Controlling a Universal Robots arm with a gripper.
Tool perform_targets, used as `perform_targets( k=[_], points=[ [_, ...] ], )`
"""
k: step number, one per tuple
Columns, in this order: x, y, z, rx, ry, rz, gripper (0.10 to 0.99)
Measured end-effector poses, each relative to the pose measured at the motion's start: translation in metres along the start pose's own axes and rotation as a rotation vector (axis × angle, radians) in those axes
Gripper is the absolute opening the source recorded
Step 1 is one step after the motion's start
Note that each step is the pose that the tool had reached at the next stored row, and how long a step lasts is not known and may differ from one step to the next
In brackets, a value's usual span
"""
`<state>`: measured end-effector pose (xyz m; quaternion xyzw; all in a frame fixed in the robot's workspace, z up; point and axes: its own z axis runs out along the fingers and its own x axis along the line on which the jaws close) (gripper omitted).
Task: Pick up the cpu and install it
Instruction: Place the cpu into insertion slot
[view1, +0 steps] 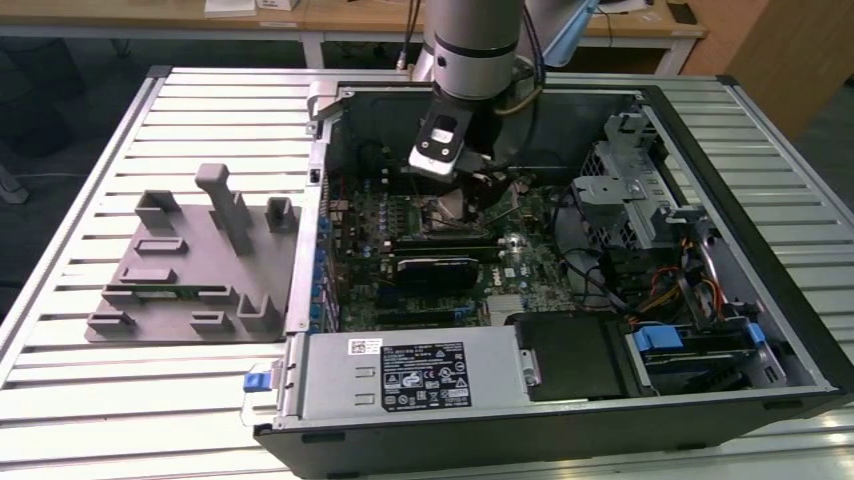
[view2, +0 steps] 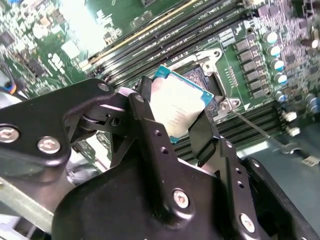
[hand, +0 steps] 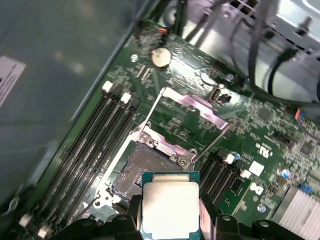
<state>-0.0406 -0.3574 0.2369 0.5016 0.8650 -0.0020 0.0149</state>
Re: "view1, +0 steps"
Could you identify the CPU socket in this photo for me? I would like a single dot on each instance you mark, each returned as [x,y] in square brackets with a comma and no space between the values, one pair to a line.
[441,228]

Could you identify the white cardboard box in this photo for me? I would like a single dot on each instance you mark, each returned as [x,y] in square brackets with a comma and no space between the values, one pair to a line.
[230,7]

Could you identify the silver power supply with label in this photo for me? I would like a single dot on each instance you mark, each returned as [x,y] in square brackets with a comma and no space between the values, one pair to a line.
[334,370]

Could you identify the green motherboard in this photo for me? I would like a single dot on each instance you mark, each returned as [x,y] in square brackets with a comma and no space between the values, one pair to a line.
[541,290]

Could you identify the metal socket locking lever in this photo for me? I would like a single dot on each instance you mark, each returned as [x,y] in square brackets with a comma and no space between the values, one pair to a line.
[418,192]
[508,214]

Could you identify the wooden cabinet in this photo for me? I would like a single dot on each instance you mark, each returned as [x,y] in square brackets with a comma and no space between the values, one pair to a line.
[788,60]

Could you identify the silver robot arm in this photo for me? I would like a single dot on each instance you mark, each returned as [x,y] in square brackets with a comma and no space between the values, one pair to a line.
[471,45]

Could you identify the green RAM stick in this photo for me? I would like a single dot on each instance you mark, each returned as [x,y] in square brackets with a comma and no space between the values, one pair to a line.
[181,291]

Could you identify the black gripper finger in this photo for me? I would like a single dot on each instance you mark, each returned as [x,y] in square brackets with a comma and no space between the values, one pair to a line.
[483,200]

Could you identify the small black device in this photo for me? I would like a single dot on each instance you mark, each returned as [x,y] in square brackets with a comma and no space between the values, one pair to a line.
[684,12]

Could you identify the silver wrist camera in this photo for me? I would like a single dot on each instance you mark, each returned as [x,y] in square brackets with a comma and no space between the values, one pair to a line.
[441,150]

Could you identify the metal drive cage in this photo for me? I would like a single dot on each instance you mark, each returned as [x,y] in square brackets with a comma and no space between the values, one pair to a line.
[611,190]

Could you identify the black expansion slot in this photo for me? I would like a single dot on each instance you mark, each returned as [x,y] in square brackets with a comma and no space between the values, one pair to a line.
[428,319]

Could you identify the black office chair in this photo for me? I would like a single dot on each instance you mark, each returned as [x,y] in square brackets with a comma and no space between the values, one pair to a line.
[41,90]

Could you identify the white labelled box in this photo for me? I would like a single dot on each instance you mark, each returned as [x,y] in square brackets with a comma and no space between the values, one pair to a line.
[277,4]

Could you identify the grey parts rack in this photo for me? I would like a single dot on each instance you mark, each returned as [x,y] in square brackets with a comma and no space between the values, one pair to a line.
[188,325]

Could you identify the blue case latch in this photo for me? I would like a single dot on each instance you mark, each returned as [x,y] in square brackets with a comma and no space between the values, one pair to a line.
[256,382]

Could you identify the black open PC case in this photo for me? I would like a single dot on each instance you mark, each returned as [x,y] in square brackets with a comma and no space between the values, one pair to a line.
[468,440]

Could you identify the silver CPU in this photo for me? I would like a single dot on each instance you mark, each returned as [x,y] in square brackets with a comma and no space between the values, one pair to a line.
[453,206]

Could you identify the wooden desk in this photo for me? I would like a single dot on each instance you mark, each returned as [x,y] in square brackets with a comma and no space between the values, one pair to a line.
[334,20]

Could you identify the silver chipset heatsink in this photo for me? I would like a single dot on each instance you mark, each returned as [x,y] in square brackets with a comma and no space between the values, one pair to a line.
[508,307]

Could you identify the hard disk in blue carrier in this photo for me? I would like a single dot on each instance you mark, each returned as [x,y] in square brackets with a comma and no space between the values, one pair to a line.
[657,340]

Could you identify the small black graphics card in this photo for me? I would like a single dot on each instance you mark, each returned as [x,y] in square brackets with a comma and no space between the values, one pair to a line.
[434,277]

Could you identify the black plastic shroud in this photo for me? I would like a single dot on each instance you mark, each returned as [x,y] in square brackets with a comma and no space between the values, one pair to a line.
[575,355]

